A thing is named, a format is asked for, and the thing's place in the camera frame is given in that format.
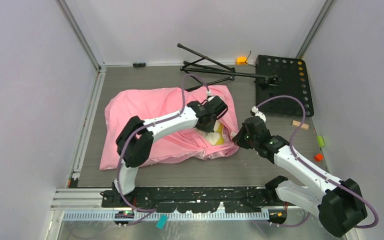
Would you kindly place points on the wooden block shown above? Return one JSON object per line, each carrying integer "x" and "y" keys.
{"x": 302, "y": 125}

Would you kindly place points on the black perforated music stand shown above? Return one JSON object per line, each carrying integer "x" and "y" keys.
{"x": 284, "y": 80}

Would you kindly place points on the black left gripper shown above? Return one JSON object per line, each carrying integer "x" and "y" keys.
{"x": 208, "y": 128}

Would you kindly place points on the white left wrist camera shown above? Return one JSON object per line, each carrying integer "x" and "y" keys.
{"x": 210, "y": 96}

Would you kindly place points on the red orange small block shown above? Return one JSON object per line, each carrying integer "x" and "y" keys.
{"x": 318, "y": 157}

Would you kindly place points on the cream textured pillow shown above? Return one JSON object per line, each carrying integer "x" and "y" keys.
{"x": 214, "y": 138}

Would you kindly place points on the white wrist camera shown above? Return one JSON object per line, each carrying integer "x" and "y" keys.
{"x": 255, "y": 112}
{"x": 210, "y": 96}

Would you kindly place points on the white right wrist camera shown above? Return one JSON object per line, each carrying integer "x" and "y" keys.
{"x": 255, "y": 112}

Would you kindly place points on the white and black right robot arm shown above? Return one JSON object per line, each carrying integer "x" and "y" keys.
{"x": 337, "y": 203}

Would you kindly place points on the green small block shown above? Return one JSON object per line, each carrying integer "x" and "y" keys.
{"x": 320, "y": 141}

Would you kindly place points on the teal tape piece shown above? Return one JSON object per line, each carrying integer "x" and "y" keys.
{"x": 162, "y": 221}

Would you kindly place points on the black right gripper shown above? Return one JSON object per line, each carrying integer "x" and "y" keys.
{"x": 239, "y": 140}

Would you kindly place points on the small black wall clip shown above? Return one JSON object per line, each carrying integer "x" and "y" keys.
{"x": 139, "y": 64}

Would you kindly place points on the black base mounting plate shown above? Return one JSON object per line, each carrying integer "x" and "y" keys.
{"x": 233, "y": 199}

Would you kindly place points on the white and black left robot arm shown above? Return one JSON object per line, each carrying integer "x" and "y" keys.
{"x": 135, "y": 141}

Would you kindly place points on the orange yellow small device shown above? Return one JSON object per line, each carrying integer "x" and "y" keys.
{"x": 241, "y": 61}

